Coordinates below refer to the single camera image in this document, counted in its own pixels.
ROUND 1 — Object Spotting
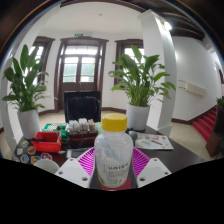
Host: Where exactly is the red plastic box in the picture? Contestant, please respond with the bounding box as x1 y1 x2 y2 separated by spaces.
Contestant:
31 131 64 154

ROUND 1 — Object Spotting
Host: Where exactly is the wooden tray of small cups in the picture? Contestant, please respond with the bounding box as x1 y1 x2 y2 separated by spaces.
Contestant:
66 117 100 147

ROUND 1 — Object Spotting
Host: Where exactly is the clear bottle yellow cap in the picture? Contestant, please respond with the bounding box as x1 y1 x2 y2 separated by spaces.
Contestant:
93 112 135 190

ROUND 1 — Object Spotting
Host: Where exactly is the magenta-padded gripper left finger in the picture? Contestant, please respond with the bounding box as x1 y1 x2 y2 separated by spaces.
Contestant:
54 147 97 189

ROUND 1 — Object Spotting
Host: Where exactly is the grey round object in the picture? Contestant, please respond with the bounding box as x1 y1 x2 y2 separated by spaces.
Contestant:
128 130 140 148

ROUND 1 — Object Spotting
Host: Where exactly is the red carpeted staircase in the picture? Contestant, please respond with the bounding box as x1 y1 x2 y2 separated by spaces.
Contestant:
192 105 224 143

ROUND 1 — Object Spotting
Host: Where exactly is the green box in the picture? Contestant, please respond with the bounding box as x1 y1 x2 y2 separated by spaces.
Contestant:
42 122 70 140

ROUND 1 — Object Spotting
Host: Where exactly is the black chair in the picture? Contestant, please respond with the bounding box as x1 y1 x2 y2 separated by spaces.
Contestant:
63 90 103 124

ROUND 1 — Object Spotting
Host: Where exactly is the printed magazine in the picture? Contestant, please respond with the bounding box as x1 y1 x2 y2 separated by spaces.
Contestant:
134 132 175 151

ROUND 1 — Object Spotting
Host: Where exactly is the dark framed window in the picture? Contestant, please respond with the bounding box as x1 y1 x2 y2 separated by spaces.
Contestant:
27 35 56 88
114 38 145 86

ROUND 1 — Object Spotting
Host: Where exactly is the potted green plant white pot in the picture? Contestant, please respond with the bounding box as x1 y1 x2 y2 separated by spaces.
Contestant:
2 44 50 140
107 44 177 132

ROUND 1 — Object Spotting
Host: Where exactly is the white wall heater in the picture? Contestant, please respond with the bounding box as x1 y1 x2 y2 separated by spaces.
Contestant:
177 79 206 98

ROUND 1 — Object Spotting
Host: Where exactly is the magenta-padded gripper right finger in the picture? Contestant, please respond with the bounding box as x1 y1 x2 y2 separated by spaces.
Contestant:
131 146 172 189

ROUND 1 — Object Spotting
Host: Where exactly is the dark wooden double door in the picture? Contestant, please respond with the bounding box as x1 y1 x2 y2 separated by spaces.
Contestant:
54 36 110 112

